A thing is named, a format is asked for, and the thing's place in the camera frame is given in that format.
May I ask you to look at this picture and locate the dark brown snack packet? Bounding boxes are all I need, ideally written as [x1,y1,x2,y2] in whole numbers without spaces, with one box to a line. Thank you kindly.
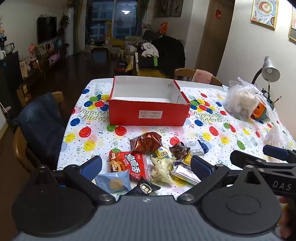
[169,143,191,160]

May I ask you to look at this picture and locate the black cabinet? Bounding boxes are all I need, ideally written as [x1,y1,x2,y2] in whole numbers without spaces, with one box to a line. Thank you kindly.
[0,51,24,103]

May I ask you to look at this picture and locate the yellow giraffe toy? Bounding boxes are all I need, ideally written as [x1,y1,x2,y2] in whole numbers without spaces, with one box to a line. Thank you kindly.
[105,21,127,48]

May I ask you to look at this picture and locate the red biscuit packet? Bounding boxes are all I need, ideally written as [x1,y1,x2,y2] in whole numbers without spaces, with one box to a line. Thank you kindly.
[109,149,148,182]

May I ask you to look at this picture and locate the yellow cartoon snack packet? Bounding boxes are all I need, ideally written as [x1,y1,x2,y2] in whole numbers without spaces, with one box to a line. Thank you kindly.
[154,146,176,160]

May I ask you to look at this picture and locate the grey desk lamp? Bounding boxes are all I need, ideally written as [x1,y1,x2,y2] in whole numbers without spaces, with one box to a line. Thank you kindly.
[251,56,281,99]

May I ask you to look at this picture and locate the framed wall picture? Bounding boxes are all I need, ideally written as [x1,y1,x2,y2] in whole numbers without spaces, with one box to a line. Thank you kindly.
[288,6,296,42]

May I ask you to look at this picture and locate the person's right hand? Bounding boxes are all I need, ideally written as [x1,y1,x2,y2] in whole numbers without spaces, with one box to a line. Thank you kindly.
[277,196,292,240]

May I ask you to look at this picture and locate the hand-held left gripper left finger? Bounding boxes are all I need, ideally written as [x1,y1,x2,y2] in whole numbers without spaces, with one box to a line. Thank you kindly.
[32,155,116,206]

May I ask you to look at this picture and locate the white standing air conditioner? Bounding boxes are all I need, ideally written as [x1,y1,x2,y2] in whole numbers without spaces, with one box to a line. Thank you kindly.
[65,7,75,56]

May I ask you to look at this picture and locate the wooden chair with jacket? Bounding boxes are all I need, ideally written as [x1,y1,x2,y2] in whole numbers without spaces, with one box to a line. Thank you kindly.
[13,91,68,173]

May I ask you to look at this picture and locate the pink towel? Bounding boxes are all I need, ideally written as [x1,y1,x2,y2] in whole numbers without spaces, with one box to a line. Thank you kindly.
[191,69,213,84]

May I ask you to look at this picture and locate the white paper bag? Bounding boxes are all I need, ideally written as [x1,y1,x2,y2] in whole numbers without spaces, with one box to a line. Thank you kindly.
[19,61,29,78]

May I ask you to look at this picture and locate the orange pencil sharpener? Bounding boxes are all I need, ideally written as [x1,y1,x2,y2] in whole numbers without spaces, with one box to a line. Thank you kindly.
[251,103,270,121]

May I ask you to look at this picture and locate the blue denim jacket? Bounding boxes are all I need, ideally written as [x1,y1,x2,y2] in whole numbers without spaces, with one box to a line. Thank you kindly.
[13,93,67,164]

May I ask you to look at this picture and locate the framed food picture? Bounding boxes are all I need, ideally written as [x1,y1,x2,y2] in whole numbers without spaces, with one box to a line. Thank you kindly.
[250,0,279,30]

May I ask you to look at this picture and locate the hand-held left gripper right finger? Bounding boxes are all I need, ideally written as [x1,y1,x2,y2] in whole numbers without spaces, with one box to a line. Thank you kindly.
[177,155,274,205]

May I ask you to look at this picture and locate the plain yellow snack packet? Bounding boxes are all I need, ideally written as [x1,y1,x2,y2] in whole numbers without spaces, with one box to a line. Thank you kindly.
[182,153,194,166]

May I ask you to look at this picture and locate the white and blue snack packet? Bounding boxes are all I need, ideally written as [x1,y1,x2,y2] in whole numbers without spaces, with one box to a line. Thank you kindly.
[185,140,209,155]

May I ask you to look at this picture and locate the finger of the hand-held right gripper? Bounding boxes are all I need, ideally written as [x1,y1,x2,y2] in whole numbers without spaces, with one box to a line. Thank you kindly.
[230,150,296,172]
[263,145,296,163]

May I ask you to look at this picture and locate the yellow seat cushion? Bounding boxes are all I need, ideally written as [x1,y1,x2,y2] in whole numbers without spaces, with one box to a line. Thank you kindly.
[126,61,167,78]

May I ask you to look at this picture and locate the wall television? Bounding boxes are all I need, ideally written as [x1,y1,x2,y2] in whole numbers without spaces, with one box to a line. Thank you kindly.
[37,16,58,44]

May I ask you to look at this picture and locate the silver foil snack packet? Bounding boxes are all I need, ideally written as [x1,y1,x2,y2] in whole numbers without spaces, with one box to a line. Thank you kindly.
[171,161,201,186]

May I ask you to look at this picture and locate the small clear plastic bag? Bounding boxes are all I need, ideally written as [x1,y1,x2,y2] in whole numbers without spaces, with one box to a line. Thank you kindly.
[263,122,295,163]

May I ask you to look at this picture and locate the white crumpled cloth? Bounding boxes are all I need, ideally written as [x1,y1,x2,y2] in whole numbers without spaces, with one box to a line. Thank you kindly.
[141,43,160,58]

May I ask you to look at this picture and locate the black snack packet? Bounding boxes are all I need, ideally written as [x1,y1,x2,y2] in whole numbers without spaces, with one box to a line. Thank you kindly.
[126,182,161,196]

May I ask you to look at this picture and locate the red cardboard box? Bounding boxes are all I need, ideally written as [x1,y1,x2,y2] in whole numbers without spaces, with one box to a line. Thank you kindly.
[109,76,191,127]

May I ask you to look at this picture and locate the clear plastic bag of food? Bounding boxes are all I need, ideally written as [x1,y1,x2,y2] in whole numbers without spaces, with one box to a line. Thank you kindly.
[223,77,269,121]

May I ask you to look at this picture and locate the dark framed wall pictures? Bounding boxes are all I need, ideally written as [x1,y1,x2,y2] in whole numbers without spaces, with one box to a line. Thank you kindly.
[154,0,184,18]

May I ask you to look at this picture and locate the light blue cookie packet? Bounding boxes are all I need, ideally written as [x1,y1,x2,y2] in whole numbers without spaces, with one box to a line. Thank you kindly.
[94,169,132,194]

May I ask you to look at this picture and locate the cream crinkled snack packet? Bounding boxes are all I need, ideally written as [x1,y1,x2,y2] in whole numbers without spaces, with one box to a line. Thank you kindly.
[151,156,177,185]

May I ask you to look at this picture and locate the balloon print tablecloth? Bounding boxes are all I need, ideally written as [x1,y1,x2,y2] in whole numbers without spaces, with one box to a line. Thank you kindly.
[57,78,296,202]

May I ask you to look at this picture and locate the green potted plant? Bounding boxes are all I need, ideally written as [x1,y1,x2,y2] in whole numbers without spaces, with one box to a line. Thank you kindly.
[60,14,70,32]

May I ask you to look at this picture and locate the shiny red-brown snack bag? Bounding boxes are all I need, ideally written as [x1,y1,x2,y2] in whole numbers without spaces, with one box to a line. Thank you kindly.
[129,132,163,154]

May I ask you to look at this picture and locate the wooden chair with towel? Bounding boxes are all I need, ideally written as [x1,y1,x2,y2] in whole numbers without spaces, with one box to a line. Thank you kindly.
[174,68,223,87]

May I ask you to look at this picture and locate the brown cardboard box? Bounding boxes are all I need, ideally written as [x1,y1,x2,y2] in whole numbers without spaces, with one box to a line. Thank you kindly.
[16,83,32,107]

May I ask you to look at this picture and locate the black coat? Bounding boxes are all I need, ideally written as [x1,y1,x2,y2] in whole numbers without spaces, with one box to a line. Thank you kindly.
[138,30,186,77]

